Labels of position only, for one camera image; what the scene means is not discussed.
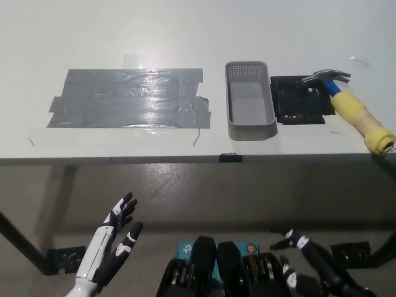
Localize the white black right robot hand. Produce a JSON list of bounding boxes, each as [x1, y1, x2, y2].
[[270, 228, 379, 297]]

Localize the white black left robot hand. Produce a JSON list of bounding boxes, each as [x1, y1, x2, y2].
[[75, 191, 144, 287]]

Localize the blue-handled hammer with yellow cloth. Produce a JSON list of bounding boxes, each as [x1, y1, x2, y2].
[[301, 69, 396, 155]]

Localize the black teal robot torso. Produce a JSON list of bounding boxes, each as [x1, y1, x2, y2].
[[155, 235, 293, 297]]

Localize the black table leg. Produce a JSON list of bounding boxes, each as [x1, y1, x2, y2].
[[0, 210, 47, 276], [368, 228, 396, 269]]

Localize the small black tape piece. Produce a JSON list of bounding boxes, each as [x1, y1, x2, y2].
[[218, 152, 244, 164]]

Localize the grey perforated plastic basket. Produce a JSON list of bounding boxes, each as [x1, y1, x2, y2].
[[225, 61, 278, 140]]

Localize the grey duct tape patch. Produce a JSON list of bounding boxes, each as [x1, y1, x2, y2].
[[46, 67, 212, 130]]

